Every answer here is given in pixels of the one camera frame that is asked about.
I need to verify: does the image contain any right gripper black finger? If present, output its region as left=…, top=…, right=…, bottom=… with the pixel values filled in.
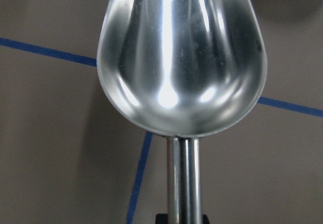
left=155, top=213, right=168, bottom=224

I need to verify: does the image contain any metal ice scoop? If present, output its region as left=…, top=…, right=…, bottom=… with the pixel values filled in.
left=97, top=0, right=267, bottom=223

